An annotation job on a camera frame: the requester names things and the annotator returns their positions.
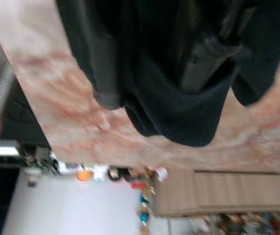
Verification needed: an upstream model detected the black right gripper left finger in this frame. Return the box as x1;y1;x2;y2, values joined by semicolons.
73;0;123;110

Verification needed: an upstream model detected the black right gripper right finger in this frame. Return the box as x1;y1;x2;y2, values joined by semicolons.
182;33;241;93

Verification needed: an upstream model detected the plain black knit garment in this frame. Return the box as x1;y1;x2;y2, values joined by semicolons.
56;0;280;148

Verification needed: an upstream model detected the marble table with red edge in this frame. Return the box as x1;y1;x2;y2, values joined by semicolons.
0;0;280;172

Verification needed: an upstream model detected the black TV cabinet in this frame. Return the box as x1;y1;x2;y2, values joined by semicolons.
0;80;54;150

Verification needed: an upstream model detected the yellow and red ball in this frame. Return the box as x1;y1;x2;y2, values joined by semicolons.
76;170;94;183

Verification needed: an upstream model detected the light wooden cabinet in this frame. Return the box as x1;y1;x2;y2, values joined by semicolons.
153;168;280;217

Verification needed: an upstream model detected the blue and gold trophy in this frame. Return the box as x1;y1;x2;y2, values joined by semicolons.
137;188;156;233

